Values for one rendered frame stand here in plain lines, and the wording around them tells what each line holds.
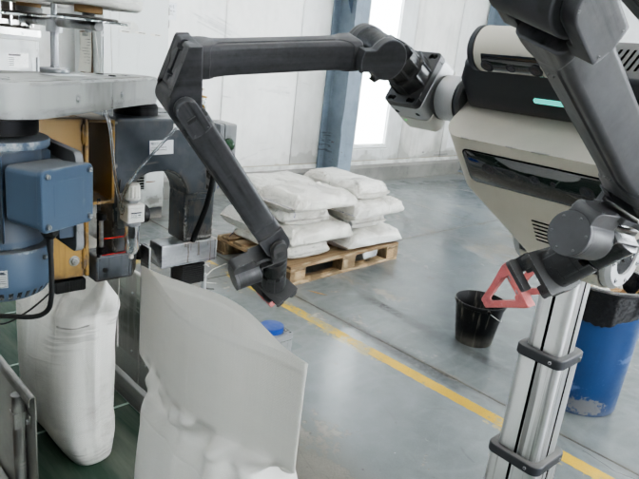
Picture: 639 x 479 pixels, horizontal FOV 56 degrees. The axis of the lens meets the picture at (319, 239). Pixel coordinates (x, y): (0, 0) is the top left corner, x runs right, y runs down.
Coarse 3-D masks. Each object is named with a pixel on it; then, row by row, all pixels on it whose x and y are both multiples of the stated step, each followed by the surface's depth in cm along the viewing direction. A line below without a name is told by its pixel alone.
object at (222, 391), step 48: (144, 288) 122; (192, 288) 116; (144, 336) 125; (192, 336) 103; (240, 336) 97; (192, 384) 106; (240, 384) 99; (288, 384) 94; (144, 432) 120; (192, 432) 109; (240, 432) 102; (288, 432) 96
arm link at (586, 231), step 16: (576, 208) 72; (592, 208) 71; (608, 208) 74; (560, 224) 73; (576, 224) 72; (592, 224) 71; (608, 224) 72; (624, 224) 73; (560, 240) 73; (576, 240) 72; (592, 240) 71; (608, 240) 73; (576, 256) 72; (592, 256) 73
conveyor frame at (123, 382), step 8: (120, 376) 199; (128, 376) 198; (120, 384) 199; (128, 384) 195; (136, 384) 194; (120, 392) 200; (128, 392) 195; (136, 392) 191; (144, 392) 190; (128, 400) 196; (136, 400) 192; (136, 408) 193; (0, 472) 149
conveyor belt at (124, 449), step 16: (0, 304) 247; (0, 320) 233; (16, 320) 235; (0, 336) 221; (16, 336) 223; (0, 352) 211; (16, 352) 212; (16, 368) 202; (128, 416) 184; (128, 432) 176; (48, 448) 166; (112, 448) 169; (128, 448) 170; (48, 464) 160; (64, 464) 160; (96, 464) 162; (112, 464) 162; (128, 464) 163
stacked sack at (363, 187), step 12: (324, 168) 491; (336, 168) 498; (324, 180) 466; (336, 180) 461; (348, 180) 460; (360, 180) 464; (372, 180) 468; (360, 192) 448; (372, 192) 457; (384, 192) 468
